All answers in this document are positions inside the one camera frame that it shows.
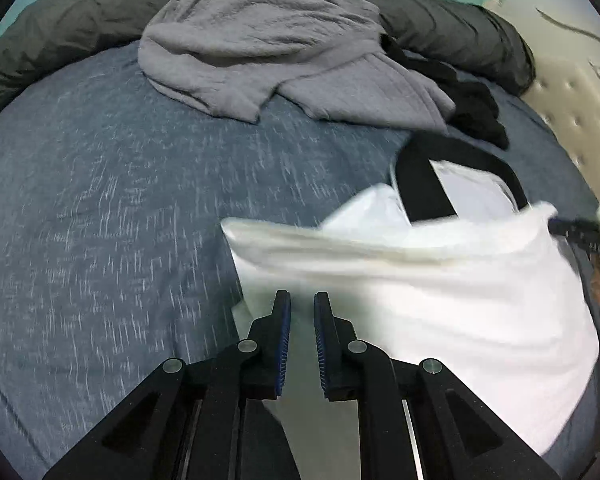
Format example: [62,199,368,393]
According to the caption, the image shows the dark grey duvet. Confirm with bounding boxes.
[0,0,536,116]

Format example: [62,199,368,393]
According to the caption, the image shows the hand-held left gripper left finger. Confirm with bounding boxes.
[42,290,293,480]

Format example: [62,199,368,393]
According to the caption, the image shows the white garment with black waistband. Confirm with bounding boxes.
[221,132,600,480]

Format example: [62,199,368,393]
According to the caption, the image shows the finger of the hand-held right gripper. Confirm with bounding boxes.
[548,215,600,251]

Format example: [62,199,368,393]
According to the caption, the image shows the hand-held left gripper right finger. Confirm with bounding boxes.
[313,291,561,480]

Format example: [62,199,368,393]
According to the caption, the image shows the blue bed sheet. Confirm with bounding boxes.
[0,40,600,480]

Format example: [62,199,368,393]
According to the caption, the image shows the grey knit garment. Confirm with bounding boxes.
[137,0,456,128]

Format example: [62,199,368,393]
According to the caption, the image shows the cream tufted headboard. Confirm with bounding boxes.
[482,0,600,196]

